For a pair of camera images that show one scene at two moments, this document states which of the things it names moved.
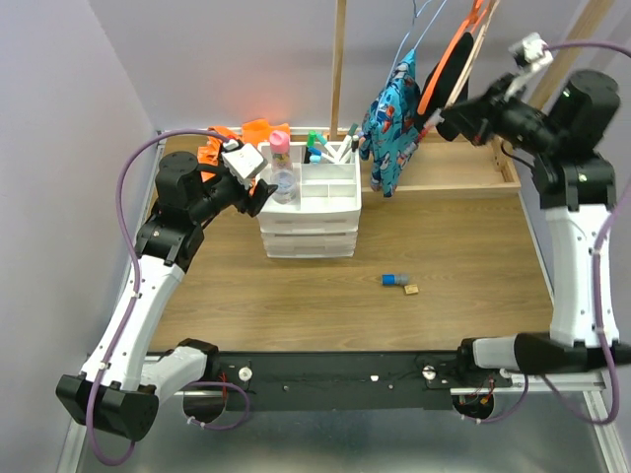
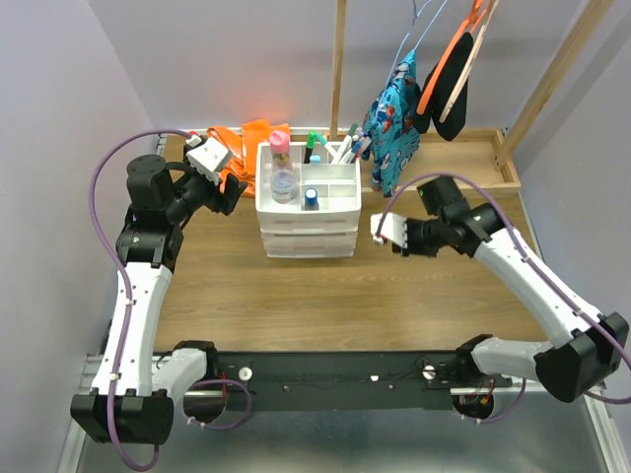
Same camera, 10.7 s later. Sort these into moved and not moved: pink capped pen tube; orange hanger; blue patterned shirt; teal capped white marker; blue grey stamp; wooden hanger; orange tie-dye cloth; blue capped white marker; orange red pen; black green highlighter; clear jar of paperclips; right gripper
Moved: right gripper; orange red pen; blue grey stamp; blue capped white marker
Not moved: orange hanger; orange tie-dye cloth; blue patterned shirt; clear jar of paperclips; black green highlighter; pink capped pen tube; wooden hanger; teal capped white marker
